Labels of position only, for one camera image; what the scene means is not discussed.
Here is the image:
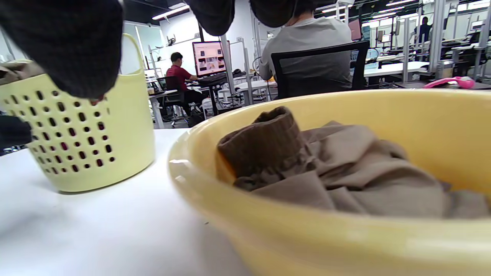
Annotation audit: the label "yellow perforated plastic basket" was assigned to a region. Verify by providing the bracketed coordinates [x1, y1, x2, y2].
[0, 34, 156, 193]

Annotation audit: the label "pink plastic gadget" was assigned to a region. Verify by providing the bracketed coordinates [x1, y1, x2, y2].
[424, 76, 476, 89]

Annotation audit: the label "person's right hand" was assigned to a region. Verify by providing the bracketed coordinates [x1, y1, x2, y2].
[0, 0, 298, 100]

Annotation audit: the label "ceiling light tube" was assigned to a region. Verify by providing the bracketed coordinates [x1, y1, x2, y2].
[152, 5, 190, 20]

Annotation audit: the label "tan shorts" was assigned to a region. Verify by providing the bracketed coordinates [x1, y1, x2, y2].
[0, 61, 46, 85]
[216, 107, 491, 220]

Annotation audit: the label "person's left hand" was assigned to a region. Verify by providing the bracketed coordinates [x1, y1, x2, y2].
[0, 115, 33, 150]

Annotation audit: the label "monitor with pink screen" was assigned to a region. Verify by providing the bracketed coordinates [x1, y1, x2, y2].
[192, 40, 231, 77]

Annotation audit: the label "black office chair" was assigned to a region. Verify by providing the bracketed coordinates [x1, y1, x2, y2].
[157, 76, 186, 119]
[271, 40, 370, 100]

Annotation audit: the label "yellow plastic basin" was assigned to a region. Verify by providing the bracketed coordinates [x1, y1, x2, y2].
[168, 89, 491, 276]

